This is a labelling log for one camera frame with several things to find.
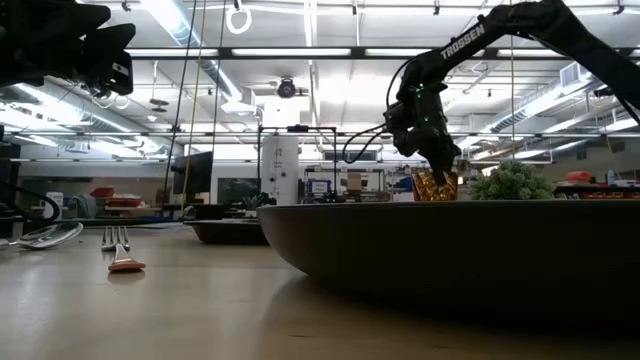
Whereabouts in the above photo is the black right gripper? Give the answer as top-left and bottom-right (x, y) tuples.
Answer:
(383, 82), (462, 188)

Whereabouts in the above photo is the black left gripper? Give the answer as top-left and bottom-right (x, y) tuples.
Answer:
(74, 22), (137, 97)

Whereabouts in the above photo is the gold faceted cup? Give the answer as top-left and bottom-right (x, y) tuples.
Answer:
(411, 170), (460, 202)

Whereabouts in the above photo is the yellow-handled metal spoon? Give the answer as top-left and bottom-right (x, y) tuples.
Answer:
(0, 221), (85, 252)

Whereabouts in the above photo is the large dark plate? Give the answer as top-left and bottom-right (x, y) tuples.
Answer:
(256, 199), (640, 306)

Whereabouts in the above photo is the black tray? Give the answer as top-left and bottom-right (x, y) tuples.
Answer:
(183, 218), (271, 246)

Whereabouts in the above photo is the green broccoli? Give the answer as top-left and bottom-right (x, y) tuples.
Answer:
(467, 159), (557, 202)

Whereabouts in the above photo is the wide red bin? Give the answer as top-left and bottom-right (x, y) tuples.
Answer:
(105, 195), (144, 209)

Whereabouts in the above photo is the black computer monitor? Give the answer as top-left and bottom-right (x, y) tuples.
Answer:
(170, 150), (215, 204)

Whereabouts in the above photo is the white container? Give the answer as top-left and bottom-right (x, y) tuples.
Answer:
(44, 190), (65, 222)

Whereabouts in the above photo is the white cylindrical tank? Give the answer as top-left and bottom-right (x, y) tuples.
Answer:
(260, 135), (301, 207)

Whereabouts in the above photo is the black round ceiling fixture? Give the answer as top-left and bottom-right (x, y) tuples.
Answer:
(276, 76), (298, 100)

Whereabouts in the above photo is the small potted plant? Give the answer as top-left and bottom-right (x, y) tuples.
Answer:
(241, 193), (267, 219)

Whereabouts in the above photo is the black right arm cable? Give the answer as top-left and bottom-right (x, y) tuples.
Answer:
(341, 123), (397, 165)

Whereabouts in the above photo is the white hanging ring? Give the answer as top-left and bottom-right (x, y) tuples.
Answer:
(225, 4), (253, 36)

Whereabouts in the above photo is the black metal frame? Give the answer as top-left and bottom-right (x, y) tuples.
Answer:
(256, 124), (339, 202)

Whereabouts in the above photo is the black looping cable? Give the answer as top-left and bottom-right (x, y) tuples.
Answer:
(0, 180), (62, 222)

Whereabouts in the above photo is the orange-handled metal fork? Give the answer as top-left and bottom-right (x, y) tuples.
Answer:
(101, 225), (147, 274)

